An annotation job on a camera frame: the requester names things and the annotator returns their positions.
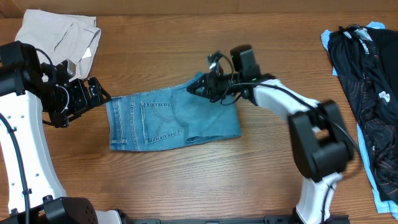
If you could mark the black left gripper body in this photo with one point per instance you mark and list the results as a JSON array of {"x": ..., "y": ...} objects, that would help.
[{"x": 64, "y": 104}]

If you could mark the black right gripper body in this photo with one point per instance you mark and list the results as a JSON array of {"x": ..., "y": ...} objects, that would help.
[{"x": 219, "y": 87}]

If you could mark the light blue denim jeans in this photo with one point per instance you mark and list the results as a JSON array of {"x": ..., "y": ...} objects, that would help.
[{"x": 168, "y": 118}]

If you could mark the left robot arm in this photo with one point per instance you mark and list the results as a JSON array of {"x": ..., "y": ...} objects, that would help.
[{"x": 35, "y": 94}]

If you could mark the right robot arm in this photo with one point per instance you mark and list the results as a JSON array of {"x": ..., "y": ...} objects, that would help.
[{"x": 321, "y": 146}]

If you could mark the folded beige trousers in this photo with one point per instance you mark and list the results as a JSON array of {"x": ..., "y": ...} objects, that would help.
[{"x": 62, "y": 37}]

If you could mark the black patterned garment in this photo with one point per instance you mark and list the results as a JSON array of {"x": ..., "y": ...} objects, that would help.
[{"x": 370, "y": 93}]

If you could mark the light blue garment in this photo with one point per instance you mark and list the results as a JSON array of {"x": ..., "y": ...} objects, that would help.
[{"x": 373, "y": 193}]

